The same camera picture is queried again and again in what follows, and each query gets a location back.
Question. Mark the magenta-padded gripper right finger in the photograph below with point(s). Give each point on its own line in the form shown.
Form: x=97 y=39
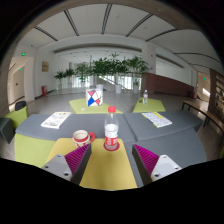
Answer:
x=163 y=166

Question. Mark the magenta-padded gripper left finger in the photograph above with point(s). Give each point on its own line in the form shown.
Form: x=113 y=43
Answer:
x=58 y=165

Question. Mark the clear red-capped water bottle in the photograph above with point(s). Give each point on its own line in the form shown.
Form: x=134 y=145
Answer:
x=111 y=133

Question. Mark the small clear water bottle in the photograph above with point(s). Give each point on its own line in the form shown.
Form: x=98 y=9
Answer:
x=145 y=98

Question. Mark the red white floral mug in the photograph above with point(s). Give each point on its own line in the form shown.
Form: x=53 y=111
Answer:
x=81 y=138

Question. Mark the white printed magazine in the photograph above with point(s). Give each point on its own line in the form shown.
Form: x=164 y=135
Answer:
x=56 y=120

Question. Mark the yellow white booklet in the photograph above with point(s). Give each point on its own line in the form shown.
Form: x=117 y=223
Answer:
x=156 y=119

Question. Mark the flat round red coaster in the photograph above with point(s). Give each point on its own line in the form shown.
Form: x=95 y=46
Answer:
x=106 y=148

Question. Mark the dark grey ottoman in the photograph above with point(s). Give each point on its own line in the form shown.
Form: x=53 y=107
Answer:
x=6 y=130

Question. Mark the lime green seat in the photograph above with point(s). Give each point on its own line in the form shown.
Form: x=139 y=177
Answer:
x=16 y=117

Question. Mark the wooden bench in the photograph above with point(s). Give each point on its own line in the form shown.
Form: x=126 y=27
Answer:
x=203 y=113

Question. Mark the black bag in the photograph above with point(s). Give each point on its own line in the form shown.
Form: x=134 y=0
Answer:
x=20 y=105

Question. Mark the red fire extinguisher box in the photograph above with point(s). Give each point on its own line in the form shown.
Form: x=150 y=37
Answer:
x=44 y=90

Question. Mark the red blue white cube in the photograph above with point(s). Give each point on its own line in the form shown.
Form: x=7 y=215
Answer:
x=94 y=97

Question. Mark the wooden shelf unit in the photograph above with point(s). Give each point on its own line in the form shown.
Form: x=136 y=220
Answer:
x=217 y=90

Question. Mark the row of potted plants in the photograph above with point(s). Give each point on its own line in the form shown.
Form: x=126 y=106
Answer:
x=103 y=68

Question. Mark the green exit sign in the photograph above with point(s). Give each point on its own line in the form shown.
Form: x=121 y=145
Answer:
x=23 y=53

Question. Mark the framed wall picture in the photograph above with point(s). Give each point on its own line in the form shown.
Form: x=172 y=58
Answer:
x=45 y=66

